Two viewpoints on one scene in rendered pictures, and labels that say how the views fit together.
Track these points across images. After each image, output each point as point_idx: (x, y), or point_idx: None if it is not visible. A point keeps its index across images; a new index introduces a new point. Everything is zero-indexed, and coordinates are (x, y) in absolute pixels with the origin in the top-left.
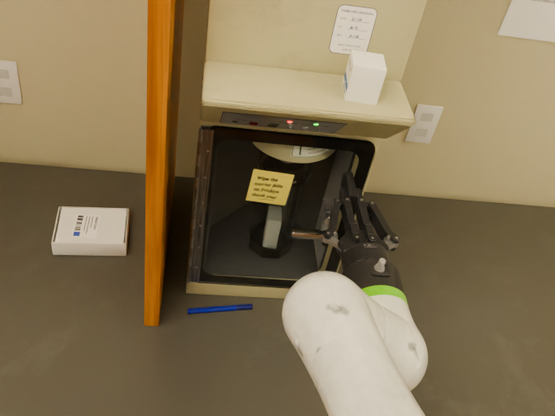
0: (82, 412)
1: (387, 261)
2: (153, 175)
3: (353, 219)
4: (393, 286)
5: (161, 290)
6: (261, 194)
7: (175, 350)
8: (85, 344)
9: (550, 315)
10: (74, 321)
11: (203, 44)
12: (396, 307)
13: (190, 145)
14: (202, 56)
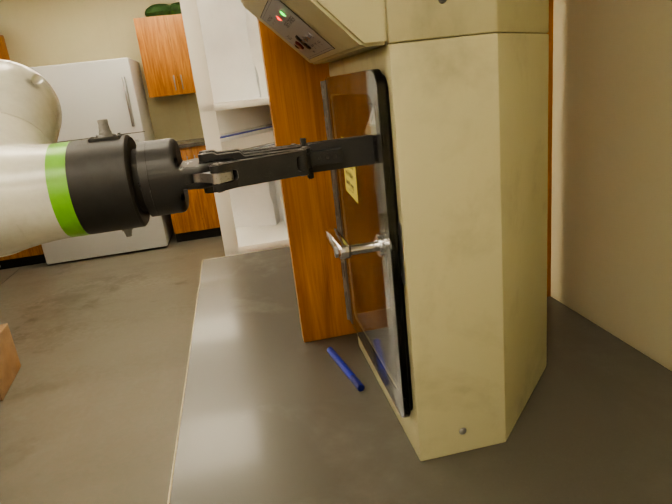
0: (198, 335)
1: (123, 139)
2: (271, 116)
3: (252, 152)
4: (69, 145)
5: (329, 312)
6: (348, 180)
7: (274, 358)
8: (269, 318)
9: None
10: (294, 308)
11: (586, 96)
12: (23, 147)
13: (577, 259)
14: (586, 115)
